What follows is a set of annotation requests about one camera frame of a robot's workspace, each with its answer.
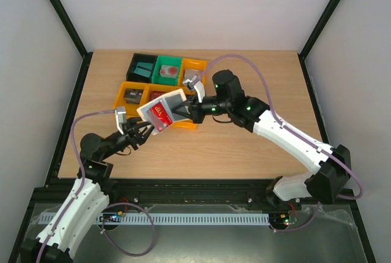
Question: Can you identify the yellow bin front left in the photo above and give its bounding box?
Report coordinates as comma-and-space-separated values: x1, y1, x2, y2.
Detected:
112, 81, 147, 120

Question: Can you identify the white red card stack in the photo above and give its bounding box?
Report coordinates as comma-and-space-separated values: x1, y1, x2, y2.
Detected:
159, 65, 179, 79

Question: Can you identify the white pink card stack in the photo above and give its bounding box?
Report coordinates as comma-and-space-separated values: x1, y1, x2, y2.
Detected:
184, 68, 202, 80

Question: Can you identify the green storage bin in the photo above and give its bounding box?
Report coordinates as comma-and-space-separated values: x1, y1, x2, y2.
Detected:
152, 56, 182, 86

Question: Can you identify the yellow bin back right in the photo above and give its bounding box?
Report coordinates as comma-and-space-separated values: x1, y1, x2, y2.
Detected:
177, 58, 208, 87

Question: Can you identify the black card stack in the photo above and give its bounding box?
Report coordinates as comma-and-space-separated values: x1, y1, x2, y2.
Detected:
123, 88, 144, 104

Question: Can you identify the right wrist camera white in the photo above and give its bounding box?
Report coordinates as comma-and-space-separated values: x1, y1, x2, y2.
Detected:
183, 74, 206, 103

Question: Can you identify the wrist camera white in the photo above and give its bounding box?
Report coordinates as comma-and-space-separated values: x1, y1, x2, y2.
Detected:
114, 106, 127, 135
183, 74, 206, 103

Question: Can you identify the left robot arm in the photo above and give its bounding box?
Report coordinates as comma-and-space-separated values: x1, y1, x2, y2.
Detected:
20, 117, 154, 262

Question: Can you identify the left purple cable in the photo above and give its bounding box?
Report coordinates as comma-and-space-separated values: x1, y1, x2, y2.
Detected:
35, 109, 118, 263

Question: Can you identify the white slotted cable duct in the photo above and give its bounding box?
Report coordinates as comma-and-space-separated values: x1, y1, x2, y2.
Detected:
38, 211, 270, 226

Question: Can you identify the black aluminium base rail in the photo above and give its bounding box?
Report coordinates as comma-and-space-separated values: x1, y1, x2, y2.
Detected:
30, 178, 358, 212

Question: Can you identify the black frame post right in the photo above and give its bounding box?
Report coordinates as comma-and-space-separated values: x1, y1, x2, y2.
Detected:
299, 0, 360, 59

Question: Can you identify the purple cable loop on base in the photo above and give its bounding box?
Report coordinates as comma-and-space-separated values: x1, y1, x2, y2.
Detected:
99, 200, 156, 256

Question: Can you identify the yellow bin front right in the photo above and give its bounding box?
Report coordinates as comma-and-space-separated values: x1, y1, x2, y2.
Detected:
172, 87, 197, 129

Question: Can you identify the red VIP credit card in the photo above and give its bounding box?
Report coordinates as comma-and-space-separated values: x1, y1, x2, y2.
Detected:
147, 102, 173, 133

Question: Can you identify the black storage bin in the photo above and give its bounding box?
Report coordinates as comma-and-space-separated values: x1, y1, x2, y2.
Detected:
126, 53, 158, 83

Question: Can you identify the yellow bin front middle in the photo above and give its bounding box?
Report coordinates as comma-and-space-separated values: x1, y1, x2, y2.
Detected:
140, 84, 178, 107

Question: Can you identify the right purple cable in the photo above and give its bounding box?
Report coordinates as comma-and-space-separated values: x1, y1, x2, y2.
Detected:
189, 54, 365, 200

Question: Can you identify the black frame post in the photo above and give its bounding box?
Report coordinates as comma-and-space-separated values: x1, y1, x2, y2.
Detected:
32, 0, 92, 59
299, 0, 360, 59

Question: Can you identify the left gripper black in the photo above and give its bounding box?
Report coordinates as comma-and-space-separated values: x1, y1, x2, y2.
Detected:
101, 115, 158, 160

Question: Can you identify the yellow bin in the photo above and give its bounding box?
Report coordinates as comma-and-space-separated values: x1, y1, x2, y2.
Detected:
172, 87, 197, 129
112, 81, 147, 120
177, 58, 208, 87
140, 84, 178, 107

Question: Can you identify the black frame post left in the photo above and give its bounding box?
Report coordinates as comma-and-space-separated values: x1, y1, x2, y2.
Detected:
32, 0, 92, 59

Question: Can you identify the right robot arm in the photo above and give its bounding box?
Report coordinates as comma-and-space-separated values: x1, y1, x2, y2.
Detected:
174, 70, 351, 209

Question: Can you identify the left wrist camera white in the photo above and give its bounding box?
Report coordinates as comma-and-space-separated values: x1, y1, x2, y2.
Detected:
114, 106, 127, 135

